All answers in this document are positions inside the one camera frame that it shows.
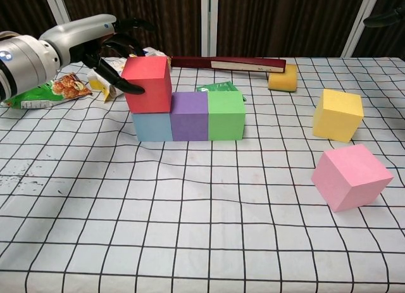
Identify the red foam cube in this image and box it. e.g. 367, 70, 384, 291
121, 56, 173, 113

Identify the purple foam cube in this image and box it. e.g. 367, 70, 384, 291
170, 91, 209, 141

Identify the green orange snack bag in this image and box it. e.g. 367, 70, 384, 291
4, 72, 93, 110

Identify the light blue foam cube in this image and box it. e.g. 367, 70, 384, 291
131, 111, 174, 142

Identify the green foam cube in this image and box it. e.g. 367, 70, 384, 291
207, 90, 247, 141

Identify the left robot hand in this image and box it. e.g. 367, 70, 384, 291
39, 13, 156, 95

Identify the yellow foam cube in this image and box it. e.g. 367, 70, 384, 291
312, 88, 364, 144

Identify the yellow sponge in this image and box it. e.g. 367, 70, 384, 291
268, 64, 299, 93

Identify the dark red folded fan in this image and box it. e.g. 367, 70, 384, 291
170, 55, 287, 74

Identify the pink foam cube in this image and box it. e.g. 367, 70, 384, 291
311, 144, 395, 213

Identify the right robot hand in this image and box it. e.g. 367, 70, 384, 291
363, 6, 405, 28

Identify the green tea sachet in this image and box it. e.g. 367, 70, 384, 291
195, 80, 247, 103

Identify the dark brown partition panel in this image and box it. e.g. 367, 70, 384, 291
0, 0, 84, 61
201, 0, 380, 58
44, 0, 211, 58
343, 0, 405, 58

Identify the white cracker package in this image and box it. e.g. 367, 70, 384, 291
87, 46, 172, 103

